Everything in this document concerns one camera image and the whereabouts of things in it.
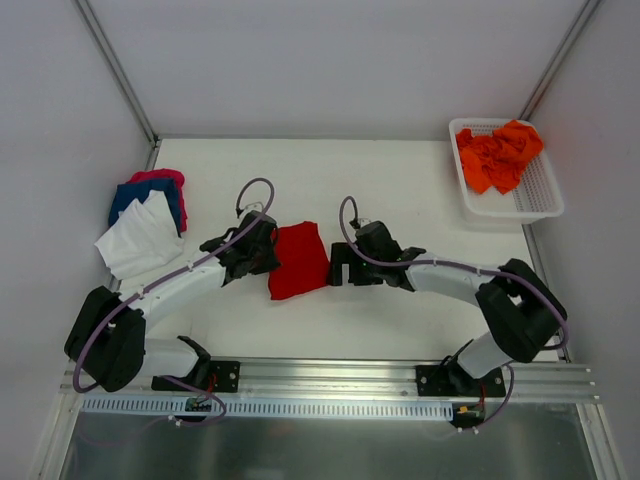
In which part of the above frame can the red t shirt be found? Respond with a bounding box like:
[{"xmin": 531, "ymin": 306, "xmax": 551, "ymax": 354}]
[{"xmin": 268, "ymin": 221, "xmax": 330, "ymax": 301}]

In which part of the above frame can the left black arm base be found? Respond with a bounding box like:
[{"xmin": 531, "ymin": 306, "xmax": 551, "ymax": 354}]
[{"xmin": 151, "ymin": 335, "xmax": 241, "ymax": 393}]

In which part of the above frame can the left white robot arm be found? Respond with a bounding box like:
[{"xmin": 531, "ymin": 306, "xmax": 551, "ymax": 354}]
[{"xmin": 63, "ymin": 210, "xmax": 280, "ymax": 392}]

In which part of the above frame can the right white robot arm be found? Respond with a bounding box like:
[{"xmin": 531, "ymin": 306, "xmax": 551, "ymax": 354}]
[{"xmin": 327, "ymin": 221, "xmax": 568, "ymax": 396}]

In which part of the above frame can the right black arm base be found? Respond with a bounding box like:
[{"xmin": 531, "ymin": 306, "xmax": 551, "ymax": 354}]
[{"xmin": 414, "ymin": 342, "xmax": 506, "ymax": 398}]

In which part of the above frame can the white folded t shirt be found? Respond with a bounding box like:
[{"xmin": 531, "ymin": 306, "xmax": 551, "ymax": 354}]
[{"xmin": 94, "ymin": 191, "xmax": 184, "ymax": 280}]

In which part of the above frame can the pink folded t shirt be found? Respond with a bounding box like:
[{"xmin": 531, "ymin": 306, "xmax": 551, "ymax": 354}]
[{"xmin": 124, "ymin": 169, "xmax": 188, "ymax": 234}]

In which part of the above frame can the blue folded t shirt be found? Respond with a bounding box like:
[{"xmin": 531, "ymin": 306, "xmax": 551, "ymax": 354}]
[{"xmin": 107, "ymin": 178, "xmax": 184, "ymax": 236}]

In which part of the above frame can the orange t shirt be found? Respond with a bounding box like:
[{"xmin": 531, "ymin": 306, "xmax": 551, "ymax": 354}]
[{"xmin": 455, "ymin": 120, "xmax": 544, "ymax": 195}]

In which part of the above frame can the white plastic basket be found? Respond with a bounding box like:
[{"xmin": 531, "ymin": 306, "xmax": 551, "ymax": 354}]
[{"xmin": 449, "ymin": 118, "xmax": 564, "ymax": 225}]

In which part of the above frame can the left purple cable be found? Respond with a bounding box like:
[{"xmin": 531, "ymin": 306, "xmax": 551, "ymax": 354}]
[{"xmin": 72, "ymin": 177, "xmax": 276, "ymax": 427}]

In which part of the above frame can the purple cable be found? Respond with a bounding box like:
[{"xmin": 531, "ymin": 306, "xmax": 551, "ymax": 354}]
[
  {"xmin": 339, "ymin": 196, "xmax": 574, "ymax": 429},
  {"xmin": 72, "ymin": 177, "xmax": 276, "ymax": 427}
]

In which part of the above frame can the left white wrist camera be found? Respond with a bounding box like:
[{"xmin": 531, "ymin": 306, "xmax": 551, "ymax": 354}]
[{"xmin": 240, "ymin": 201, "xmax": 265, "ymax": 212}]

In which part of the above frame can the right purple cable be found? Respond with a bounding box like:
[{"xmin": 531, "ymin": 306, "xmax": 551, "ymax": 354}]
[{"xmin": 339, "ymin": 196, "xmax": 574, "ymax": 429}]

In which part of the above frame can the aluminium mounting rail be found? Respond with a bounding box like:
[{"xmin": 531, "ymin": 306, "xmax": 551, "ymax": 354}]
[{"xmin": 59, "ymin": 355, "xmax": 601, "ymax": 404}]

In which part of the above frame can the white slotted cable duct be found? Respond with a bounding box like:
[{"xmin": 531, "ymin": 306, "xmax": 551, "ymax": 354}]
[{"xmin": 82, "ymin": 395, "xmax": 454, "ymax": 422}]

